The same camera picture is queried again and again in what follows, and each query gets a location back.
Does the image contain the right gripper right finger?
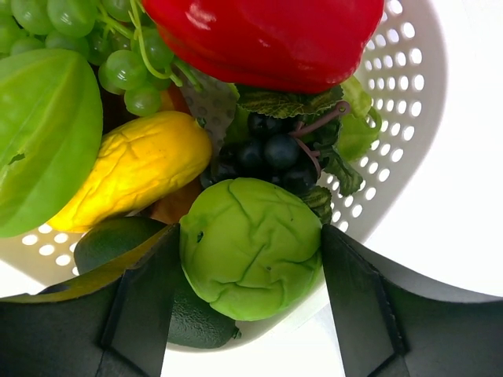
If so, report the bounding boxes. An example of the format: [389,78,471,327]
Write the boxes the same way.
[321,225,502,376]

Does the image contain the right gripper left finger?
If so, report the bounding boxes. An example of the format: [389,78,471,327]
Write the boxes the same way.
[1,225,180,376]

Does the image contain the dark green avocado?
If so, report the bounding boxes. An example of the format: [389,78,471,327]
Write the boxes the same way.
[74,216,241,349]

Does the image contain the red bell pepper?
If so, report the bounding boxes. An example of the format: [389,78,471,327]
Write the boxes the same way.
[142,0,384,94]

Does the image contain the yellow squash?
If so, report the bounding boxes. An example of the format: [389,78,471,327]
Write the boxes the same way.
[47,111,213,232]

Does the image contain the white perforated plastic basket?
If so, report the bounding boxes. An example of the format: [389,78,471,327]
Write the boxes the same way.
[0,0,449,353]

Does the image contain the green grapes bunch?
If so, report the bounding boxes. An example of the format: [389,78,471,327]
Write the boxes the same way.
[1,0,201,116]

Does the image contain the dark purple grapes bunch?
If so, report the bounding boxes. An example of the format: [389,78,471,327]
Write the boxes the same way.
[200,101,360,196]

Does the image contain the green star fruit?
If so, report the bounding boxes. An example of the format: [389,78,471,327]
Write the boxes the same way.
[1,49,103,237]

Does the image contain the light green cabbage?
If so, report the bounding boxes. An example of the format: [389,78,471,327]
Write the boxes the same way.
[180,178,321,321]

